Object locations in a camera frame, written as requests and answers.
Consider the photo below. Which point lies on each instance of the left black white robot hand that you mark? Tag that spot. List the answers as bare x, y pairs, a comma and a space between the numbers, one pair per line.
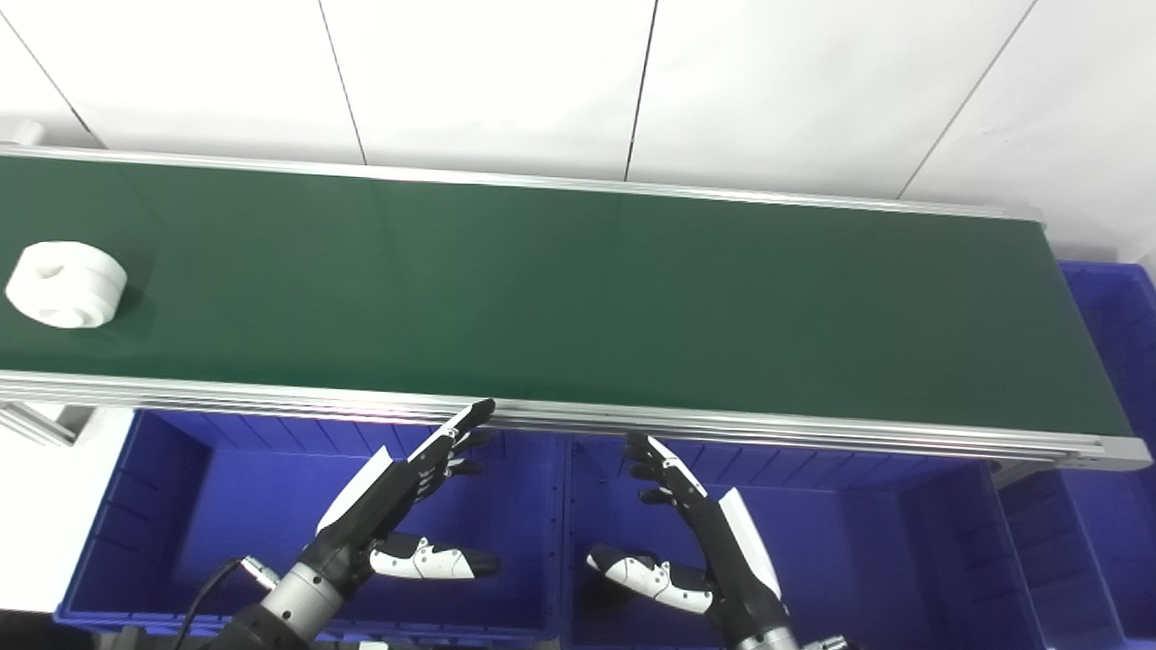
372, 506

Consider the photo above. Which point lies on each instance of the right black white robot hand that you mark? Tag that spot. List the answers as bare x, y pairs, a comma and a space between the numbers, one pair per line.
722, 551

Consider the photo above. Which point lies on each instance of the white round plastic part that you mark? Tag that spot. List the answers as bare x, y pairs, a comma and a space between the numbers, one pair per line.
65, 284

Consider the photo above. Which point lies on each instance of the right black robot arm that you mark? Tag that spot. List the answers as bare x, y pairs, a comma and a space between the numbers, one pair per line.
795, 643

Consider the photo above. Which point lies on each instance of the blue plastic bin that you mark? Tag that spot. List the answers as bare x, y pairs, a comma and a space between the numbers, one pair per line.
235, 524
1111, 533
867, 560

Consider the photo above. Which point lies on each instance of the green conveyor belt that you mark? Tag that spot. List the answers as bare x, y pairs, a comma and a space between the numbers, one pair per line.
578, 298

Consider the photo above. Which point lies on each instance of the aluminium conveyor support leg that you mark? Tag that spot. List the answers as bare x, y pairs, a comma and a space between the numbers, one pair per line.
41, 422

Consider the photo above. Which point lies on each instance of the light grey conveyor end housing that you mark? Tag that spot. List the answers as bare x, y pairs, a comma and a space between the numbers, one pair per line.
23, 132

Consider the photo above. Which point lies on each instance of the aluminium conveyor side rail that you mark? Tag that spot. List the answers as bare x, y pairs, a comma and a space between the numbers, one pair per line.
271, 395
542, 181

